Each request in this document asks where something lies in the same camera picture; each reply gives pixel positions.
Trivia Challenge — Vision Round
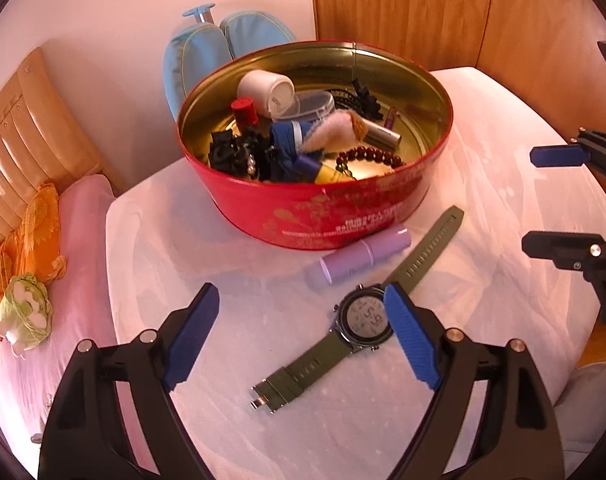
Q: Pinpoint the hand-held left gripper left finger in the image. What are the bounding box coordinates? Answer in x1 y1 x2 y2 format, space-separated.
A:
38 282 220 480

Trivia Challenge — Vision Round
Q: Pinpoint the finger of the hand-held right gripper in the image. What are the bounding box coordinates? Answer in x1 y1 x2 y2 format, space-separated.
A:
530 127 606 186
522 220 606 325

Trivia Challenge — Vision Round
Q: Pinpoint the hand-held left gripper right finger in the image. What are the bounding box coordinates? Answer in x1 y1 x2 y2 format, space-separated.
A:
383 282 566 480

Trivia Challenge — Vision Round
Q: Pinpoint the green digital wrist watch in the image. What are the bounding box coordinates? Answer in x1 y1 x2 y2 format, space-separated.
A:
250 205 465 413

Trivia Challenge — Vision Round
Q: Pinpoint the red round metal tin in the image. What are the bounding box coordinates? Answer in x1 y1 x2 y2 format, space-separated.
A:
176 39 454 251

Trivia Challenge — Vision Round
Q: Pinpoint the silver lipstick tube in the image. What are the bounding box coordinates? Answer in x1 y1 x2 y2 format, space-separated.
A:
365 121 403 150

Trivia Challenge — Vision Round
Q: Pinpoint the dark red bead bracelet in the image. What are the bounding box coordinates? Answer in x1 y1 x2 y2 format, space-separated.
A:
335 147 406 178

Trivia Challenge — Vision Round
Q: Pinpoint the yellow tube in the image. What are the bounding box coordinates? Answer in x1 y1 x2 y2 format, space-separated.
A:
290 152 356 184

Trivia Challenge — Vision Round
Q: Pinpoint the white round cream jar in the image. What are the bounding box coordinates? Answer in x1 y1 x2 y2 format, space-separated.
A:
236 70 296 120

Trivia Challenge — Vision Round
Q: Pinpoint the lilac lipstick tube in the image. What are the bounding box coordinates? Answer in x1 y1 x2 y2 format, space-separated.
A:
304 226 412 291

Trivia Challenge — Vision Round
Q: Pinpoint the pink pillow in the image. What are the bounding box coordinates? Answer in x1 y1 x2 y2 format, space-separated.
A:
0 175 148 478

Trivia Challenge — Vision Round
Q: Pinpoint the grey cloth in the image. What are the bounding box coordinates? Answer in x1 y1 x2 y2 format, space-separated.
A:
553 360 606 480

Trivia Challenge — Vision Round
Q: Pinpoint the green plush toy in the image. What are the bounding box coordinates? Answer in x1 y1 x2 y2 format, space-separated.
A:
0 273 54 358

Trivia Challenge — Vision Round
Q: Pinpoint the orange cloth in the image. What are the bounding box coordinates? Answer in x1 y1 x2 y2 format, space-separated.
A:
0 182 68 376

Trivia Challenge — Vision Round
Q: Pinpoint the black claw hair clip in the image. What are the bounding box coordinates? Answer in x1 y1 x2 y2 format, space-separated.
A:
328 78 384 122

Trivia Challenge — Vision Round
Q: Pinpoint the wooden wardrobe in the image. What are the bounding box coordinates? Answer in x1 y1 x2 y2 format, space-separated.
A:
308 0 606 111

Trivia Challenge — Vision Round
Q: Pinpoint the red lipstick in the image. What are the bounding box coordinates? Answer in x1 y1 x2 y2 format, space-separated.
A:
230 98 260 133

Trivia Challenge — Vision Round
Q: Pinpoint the clear plastic jar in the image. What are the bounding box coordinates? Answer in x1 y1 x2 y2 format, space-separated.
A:
283 90 335 122

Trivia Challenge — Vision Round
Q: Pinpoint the beige padded headboard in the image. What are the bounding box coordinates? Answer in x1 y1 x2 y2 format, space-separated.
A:
0 47 126 271

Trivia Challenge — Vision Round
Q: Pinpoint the beige fluffy hair tie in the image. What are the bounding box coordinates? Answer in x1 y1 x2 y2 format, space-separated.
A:
300 111 369 153

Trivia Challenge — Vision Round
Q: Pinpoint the blue plastic handle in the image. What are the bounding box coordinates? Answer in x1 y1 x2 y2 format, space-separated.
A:
182 4 217 25

